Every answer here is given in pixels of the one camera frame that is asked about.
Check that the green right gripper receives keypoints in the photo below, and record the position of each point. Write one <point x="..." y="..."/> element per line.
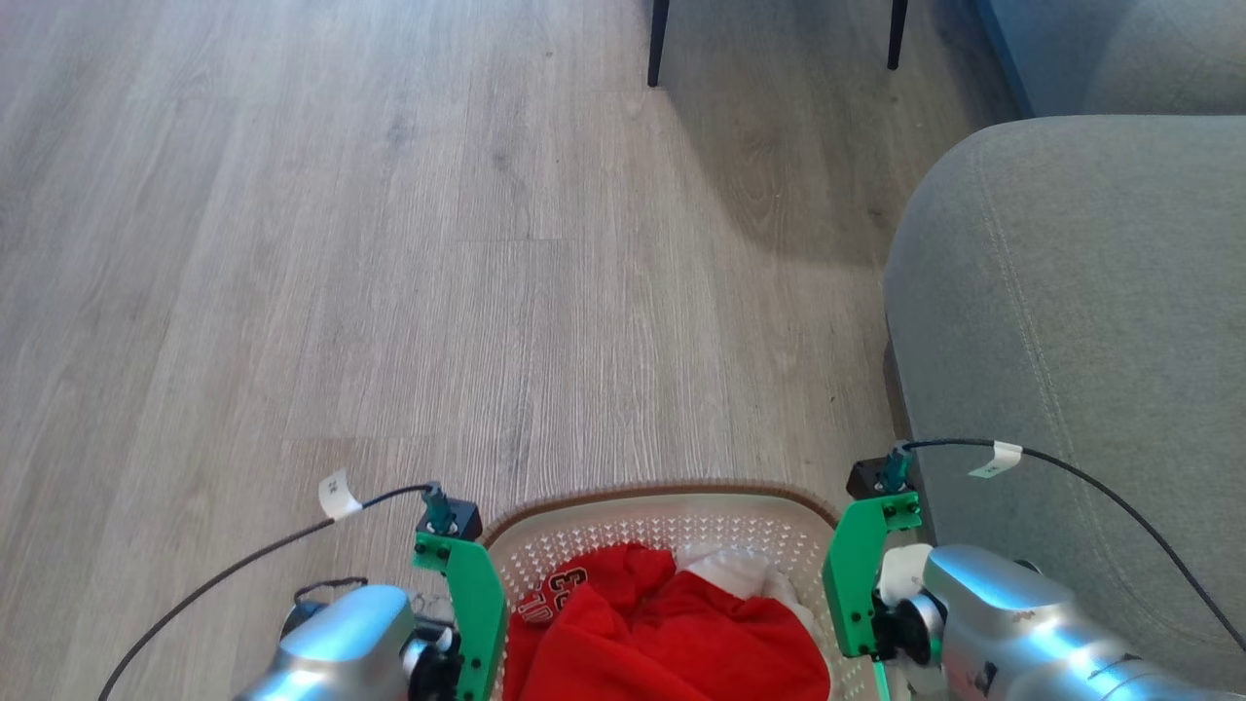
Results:
<point x="852" y="574"/>

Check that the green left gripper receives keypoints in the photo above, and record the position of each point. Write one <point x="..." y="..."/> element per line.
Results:
<point x="479" y="604"/>

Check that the white perforated laundry basket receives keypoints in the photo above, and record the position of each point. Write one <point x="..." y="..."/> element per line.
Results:
<point x="623" y="521"/>

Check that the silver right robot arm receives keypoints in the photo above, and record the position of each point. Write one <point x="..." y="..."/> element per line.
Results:
<point x="1012" y="623"/>

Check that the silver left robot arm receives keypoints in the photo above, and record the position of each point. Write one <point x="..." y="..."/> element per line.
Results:
<point x="341" y="638"/>

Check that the white garment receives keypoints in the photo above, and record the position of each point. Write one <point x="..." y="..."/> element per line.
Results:
<point x="740" y="570"/>

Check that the red garment with print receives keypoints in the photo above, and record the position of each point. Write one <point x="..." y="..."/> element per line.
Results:
<point x="672" y="643"/>

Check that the grey fabric sofa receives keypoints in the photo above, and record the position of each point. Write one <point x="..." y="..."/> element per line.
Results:
<point x="1081" y="321"/>

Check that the black furniture leg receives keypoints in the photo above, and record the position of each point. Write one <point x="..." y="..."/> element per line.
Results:
<point x="659" y="39"/>
<point x="897" y="31"/>

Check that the blue-grey upholstered furniture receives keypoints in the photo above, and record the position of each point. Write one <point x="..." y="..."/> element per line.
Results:
<point x="1119" y="54"/>

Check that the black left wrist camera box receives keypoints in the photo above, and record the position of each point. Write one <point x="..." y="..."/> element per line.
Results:
<point x="458" y="519"/>

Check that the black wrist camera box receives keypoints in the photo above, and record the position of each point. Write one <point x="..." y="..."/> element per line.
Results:
<point x="866" y="479"/>
<point x="458" y="519"/>

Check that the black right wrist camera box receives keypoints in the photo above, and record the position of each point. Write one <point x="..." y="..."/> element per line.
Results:
<point x="866" y="479"/>

